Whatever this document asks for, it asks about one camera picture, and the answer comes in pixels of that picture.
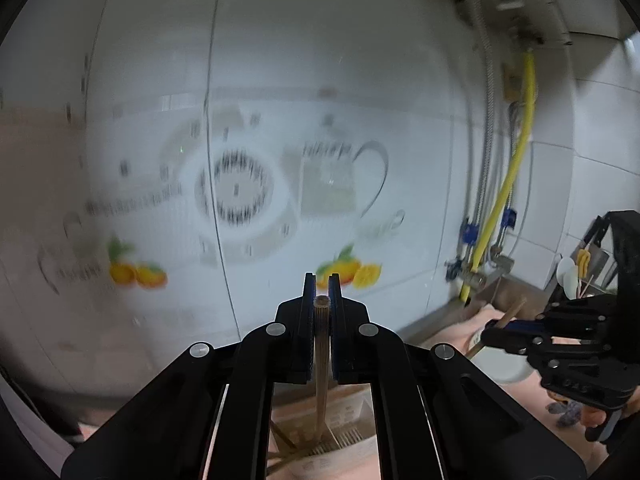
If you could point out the wooden chopstick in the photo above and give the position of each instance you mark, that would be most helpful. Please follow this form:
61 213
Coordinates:
321 360
512 312
282 436

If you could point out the grey knit glove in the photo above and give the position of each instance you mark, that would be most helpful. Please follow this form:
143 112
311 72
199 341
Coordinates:
565 412

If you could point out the yellow utensil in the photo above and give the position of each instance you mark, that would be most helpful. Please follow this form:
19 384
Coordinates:
583 260

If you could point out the pink whale print towel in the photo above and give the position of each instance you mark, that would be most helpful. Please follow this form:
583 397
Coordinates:
540 425

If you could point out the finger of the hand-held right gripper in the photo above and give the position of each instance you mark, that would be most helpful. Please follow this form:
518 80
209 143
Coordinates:
565 365
575 317

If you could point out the white appliance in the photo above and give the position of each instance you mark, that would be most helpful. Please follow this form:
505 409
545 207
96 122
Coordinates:
30 420

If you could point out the metal utensil rack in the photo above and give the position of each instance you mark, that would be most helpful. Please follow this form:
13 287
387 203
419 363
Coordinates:
600 265

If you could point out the cream plastic utensil holder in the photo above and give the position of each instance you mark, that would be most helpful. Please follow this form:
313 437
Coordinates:
350 410

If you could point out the person's right hand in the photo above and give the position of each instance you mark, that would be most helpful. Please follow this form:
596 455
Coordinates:
594 420

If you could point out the white flower print dish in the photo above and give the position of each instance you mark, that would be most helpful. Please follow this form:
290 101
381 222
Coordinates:
505 365

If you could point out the metal water valve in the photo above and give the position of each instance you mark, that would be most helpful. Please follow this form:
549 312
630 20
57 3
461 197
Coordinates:
455 267
502 262

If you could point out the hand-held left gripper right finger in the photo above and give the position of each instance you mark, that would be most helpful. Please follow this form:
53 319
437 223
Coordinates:
335 320

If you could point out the white ceramic spoon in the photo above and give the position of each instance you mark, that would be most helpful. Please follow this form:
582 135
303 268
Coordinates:
565 272

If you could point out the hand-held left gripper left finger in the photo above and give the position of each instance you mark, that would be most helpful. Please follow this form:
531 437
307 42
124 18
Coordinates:
310 320

